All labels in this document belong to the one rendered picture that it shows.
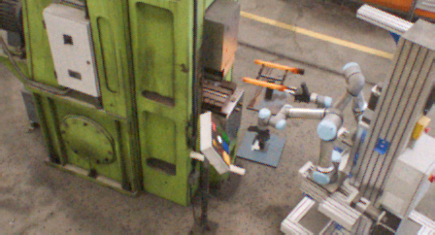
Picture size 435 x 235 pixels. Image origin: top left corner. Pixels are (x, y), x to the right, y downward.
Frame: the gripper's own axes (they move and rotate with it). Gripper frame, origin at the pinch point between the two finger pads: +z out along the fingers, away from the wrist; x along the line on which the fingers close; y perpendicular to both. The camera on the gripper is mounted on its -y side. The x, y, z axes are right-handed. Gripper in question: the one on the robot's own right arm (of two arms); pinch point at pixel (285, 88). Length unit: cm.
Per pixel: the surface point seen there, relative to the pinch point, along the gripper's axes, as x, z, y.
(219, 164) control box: -83, 19, 9
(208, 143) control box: -83, 28, -8
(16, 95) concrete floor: -3, 282, 104
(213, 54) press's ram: -29, 48, -38
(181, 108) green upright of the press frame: -56, 61, -5
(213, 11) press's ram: -18, 53, -65
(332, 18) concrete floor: 293, 17, 118
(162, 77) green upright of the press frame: -50, 78, -23
